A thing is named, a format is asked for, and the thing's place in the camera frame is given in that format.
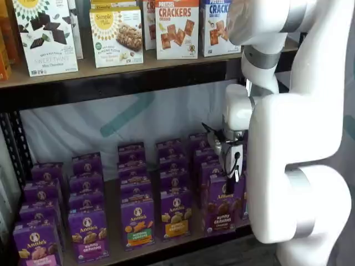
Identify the white box with dark squares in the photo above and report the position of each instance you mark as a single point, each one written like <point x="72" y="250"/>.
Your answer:
<point x="78" y="33"/>

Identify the black metal shelving rack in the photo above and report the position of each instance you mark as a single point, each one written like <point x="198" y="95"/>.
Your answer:
<point x="111" y="91"/>

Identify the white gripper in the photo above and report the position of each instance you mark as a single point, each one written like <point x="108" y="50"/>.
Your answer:
<point x="227" y="158"/>

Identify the Sweet Thins mint chocolate box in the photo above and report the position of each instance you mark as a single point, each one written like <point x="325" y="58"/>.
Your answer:
<point x="47" y="55"/>

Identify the white sheet with teal marks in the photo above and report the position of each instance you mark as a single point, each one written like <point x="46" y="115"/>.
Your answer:
<point x="69" y="124"/>

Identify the purple Annie's box green label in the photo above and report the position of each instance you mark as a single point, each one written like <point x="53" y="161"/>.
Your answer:
<point x="137" y="224"/>

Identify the orange pretzel crackers cheddar box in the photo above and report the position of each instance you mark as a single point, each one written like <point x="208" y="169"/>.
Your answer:
<point x="177" y="41"/>

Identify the purple Annie's box magenta label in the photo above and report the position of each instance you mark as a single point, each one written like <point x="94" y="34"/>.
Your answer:
<point x="88" y="235"/>

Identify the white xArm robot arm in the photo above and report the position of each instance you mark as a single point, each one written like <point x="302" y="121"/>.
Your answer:
<point x="291" y="124"/>

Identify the white crackers box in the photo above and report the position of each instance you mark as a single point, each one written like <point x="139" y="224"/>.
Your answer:
<point x="149" y="33"/>

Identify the purple Annie's box yellow label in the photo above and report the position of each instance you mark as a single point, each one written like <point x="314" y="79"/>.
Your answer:
<point x="176" y="216"/>

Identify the yellow Simple Mills box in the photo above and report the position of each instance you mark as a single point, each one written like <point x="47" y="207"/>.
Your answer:
<point x="111" y="3"/>

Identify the blue sea salt crackers box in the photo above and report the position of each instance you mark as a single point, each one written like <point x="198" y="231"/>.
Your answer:
<point x="213" y="41"/>

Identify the purple Annie's box pink label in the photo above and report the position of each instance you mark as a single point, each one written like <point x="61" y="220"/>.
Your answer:
<point x="36" y="243"/>

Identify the Simple Mills almond bars box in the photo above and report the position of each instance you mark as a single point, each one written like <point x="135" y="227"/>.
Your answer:
<point x="116" y="52"/>

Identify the purple Annie's box brown patch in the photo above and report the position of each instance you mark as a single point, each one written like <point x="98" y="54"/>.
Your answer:
<point x="222" y="213"/>

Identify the dark orange cardboard box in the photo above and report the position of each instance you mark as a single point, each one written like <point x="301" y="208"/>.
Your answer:
<point x="13" y="41"/>

